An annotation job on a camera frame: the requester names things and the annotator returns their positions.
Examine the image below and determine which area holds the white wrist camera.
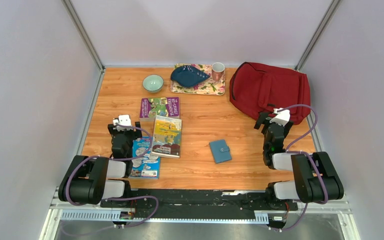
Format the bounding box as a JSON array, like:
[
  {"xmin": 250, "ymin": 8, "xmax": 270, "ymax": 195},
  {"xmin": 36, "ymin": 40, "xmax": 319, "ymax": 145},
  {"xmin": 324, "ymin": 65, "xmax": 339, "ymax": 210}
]
[
  {"xmin": 269, "ymin": 108, "xmax": 291, "ymax": 127},
  {"xmin": 112, "ymin": 114, "xmax": 132, "ymax": 127}
]

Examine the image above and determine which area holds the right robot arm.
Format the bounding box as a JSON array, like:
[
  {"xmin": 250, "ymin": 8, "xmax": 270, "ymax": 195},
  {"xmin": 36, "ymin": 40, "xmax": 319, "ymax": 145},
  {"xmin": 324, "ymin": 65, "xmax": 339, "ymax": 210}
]
[{"xmin": 254, "ymin": 112, "xmax": 345, "ymax": 210}]

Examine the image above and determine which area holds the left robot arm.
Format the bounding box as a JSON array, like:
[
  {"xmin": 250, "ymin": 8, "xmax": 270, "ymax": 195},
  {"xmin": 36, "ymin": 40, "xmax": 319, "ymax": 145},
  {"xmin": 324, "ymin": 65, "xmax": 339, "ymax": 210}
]
[{"xmin": 58, "ymin": 121, "xmax": 143, "ymax": 208}]

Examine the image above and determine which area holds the light green bowl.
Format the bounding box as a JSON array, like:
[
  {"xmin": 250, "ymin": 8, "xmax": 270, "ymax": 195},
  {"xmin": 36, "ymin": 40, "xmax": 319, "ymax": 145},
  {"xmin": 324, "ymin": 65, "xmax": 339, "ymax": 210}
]
[{"xmin": 142, "ymin": 74, "xmax": 164, "ymax": 93}]

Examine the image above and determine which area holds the floral tray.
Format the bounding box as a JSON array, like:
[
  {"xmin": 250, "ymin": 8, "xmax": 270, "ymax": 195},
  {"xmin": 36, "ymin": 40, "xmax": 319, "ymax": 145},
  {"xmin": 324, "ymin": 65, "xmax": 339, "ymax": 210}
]
[{"xmin": 170, "ymin": 63, "xmax": 226, "ymax": 96}]

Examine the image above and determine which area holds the red backpack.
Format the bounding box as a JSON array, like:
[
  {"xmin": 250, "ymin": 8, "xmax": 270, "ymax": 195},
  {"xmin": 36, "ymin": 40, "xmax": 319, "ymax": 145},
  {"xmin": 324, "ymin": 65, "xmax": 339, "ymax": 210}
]
[{"xmin": 229, "ymin": 62, "xmax": 311, "ymax": 120}]

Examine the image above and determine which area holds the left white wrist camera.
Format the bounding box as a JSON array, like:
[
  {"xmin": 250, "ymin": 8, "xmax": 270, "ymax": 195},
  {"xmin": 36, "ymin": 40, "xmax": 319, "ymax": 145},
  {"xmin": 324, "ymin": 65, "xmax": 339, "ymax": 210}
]
[{"xmin": 112, "ymin": 114, "xmax": 132, "ymax": 127}]

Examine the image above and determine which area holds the purple treehouse book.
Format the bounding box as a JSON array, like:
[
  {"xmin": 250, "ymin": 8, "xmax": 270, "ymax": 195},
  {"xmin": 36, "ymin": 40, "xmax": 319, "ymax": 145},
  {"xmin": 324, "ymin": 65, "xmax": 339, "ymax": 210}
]
[{"xmin": 139, "ymin": 97, "xmax": 181, "ymax": 122}]

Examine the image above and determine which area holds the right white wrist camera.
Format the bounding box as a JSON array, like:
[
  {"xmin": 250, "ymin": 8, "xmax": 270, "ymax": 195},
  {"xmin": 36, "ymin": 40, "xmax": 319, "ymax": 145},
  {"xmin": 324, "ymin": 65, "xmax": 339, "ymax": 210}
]
[{"xmin": 269, "ymin": 108, "xmax": 291, "ymax": 127}]

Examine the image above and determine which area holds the pink mug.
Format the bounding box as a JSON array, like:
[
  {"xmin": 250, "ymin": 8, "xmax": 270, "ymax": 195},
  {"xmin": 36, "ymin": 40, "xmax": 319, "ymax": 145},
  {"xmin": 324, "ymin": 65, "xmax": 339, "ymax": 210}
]
[{"xmin": 211, "ymin": 62, "xmax": 225, "ymax": 82}]

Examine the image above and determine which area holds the blue wallet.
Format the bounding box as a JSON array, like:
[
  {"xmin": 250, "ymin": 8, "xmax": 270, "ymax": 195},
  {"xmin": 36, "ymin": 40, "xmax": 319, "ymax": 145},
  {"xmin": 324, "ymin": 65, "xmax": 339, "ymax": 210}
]
[{"xmin": 209, "ymin": 139, "xmax": 232, "ymax": 164}]

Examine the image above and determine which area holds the yellow book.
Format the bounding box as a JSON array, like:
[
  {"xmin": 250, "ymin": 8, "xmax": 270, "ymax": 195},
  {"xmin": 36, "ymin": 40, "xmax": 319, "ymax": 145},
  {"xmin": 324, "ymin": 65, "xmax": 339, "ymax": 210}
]
[{"xmin": 150, "ymin": 115, "xmax": 182, "ymax": 159}]

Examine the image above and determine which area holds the blue comic book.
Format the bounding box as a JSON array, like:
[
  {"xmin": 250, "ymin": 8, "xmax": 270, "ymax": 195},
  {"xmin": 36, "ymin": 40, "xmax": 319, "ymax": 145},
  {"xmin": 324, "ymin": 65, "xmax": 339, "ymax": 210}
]
[{"xmin": 129, "ymin": 137, "xmax": 161, "ymax": 179}]

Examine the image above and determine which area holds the dark blue leaf plate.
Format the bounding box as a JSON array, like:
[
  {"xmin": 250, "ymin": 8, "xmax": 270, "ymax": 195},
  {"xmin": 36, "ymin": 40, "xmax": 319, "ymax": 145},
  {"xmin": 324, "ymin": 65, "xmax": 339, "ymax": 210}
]
[{"xmin": 170, "ymin": 65, "xmax": 210, "ymax": 88}]

